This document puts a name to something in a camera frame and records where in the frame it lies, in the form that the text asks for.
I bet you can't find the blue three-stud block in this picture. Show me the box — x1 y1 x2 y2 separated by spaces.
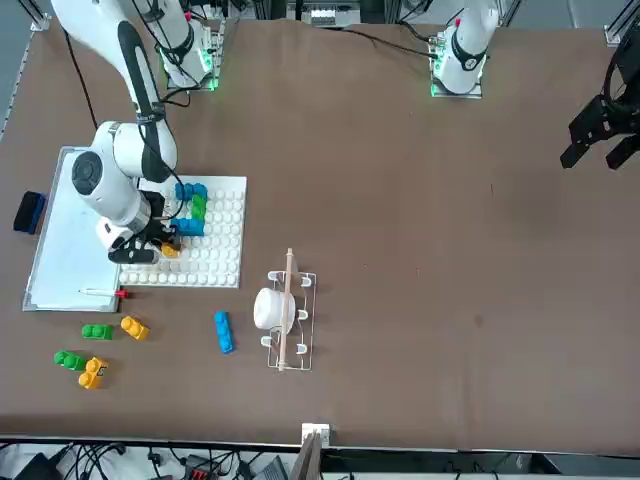
170 216 207 238
214 310 237 354
174 181 209 201

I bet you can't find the aluminium camera post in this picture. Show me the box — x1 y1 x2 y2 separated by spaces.
289 422 332 480

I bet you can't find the white pen with red cap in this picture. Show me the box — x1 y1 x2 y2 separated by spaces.
77 287 132 300

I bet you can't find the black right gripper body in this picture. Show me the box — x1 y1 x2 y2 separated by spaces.
140 191 167 237

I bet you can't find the yellow block with printed tag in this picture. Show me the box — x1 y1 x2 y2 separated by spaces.
77 356 109 391

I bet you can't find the white power strip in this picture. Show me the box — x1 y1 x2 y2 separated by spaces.
308 7 343 26

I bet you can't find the white studded baseplate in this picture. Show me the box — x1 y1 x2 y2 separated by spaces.
118 174 248 290

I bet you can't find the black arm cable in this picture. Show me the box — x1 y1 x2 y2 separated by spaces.
59 0 194 201

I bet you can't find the white whiteboard with grey frame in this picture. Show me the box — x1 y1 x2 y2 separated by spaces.
22 145 144 314

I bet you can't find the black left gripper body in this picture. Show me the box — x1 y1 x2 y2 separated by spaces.
607 34 640 132

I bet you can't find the black base cable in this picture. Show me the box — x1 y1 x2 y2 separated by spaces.
342 27 441 64

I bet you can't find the white cup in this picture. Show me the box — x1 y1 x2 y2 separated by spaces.
252 286 296 332

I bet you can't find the wooden rod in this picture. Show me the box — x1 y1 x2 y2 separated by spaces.
277 248 297 374

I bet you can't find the black and blue eraser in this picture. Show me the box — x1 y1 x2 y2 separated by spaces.
12 190 47 235

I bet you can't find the white wire cup rack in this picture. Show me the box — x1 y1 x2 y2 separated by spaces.
266 269 318 372

